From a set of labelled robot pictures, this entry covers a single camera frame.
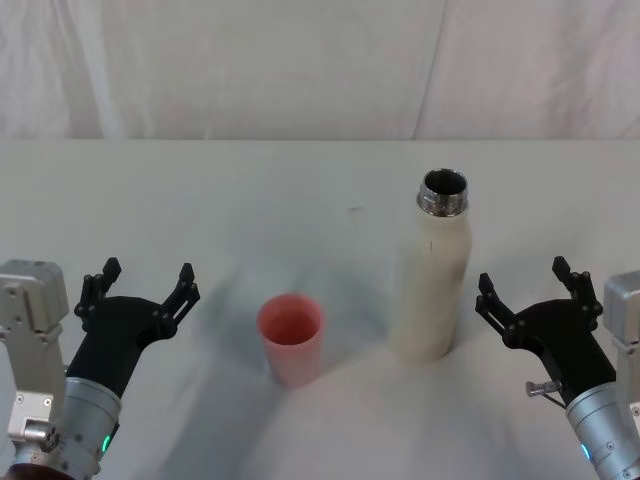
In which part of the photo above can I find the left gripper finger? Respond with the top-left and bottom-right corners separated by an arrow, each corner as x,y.
151,262 -> 202,342
73,256 -> 123,332

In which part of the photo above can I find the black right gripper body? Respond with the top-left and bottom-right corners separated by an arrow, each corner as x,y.
503,297 -> 618,406

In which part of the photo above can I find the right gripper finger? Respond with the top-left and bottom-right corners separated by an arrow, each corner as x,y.
550,255 -> 605,332
474,271 -> 532,352

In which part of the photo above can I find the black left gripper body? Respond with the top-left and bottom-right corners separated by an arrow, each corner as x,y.
65,295 -> 177,400

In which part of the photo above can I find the cream vacuum bottle steel neck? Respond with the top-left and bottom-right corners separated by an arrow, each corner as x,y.
389,168 -> 475,364

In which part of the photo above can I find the white table cloth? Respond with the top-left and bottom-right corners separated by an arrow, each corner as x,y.
0,138 -> 640,480

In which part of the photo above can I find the pink plastic cup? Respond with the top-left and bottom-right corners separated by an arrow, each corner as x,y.
255,293 -> 326,388

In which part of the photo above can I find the white curtain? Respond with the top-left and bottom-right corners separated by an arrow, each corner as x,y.
0,0 -> 640,143

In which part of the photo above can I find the thin cable with silver plug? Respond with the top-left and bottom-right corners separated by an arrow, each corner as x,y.
525,380 -> 571,409

